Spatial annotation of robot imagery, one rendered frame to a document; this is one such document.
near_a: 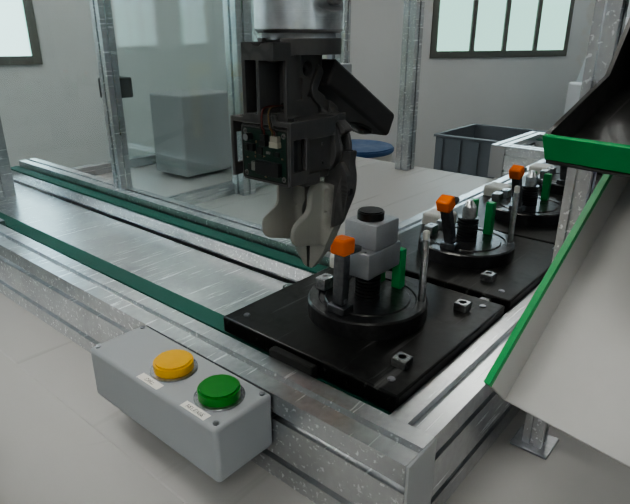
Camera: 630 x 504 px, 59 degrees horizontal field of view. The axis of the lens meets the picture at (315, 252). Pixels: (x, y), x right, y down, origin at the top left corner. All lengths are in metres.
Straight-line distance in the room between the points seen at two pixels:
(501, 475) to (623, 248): 0.26
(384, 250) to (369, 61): 3.74
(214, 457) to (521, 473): 0.31
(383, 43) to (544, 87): 1.56
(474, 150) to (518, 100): 2.51
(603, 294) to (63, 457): 0.55
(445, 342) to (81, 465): 0.40
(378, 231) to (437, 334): 0.13
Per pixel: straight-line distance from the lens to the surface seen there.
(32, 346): 0.90
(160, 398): 0.56
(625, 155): 0.42
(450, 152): 2.66
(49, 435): 0.72
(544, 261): 0.87
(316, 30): 0.47
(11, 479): 0.68
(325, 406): 0.53
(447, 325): 0.65
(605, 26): 0.54
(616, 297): 0.52
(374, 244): 0.61
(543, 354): 0.51
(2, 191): 1.52
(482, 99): 4.87
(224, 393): 0.53
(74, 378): 0.80
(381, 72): 4.37
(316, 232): 0.52
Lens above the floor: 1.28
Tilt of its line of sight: 21 degrees down
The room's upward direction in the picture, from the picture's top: straight up
